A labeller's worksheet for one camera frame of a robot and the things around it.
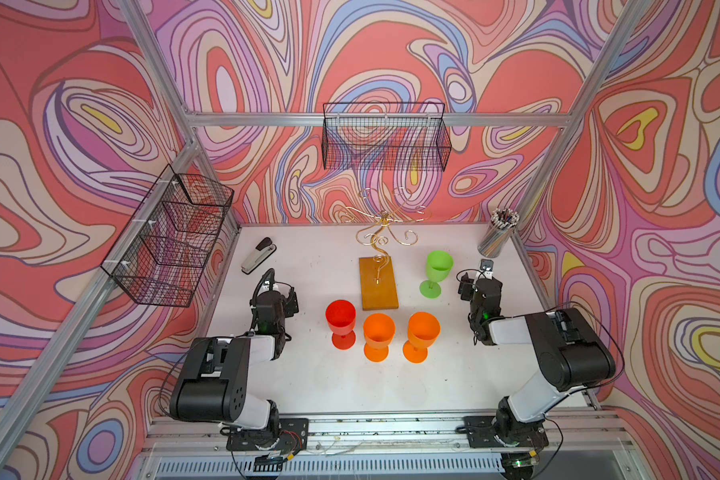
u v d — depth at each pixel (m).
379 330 0.81
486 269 0.80
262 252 1.08
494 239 1.04
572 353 0.47
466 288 0.87
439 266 0.90
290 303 0.84
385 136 0.96
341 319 0.80
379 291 0.99
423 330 0.80
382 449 0.72
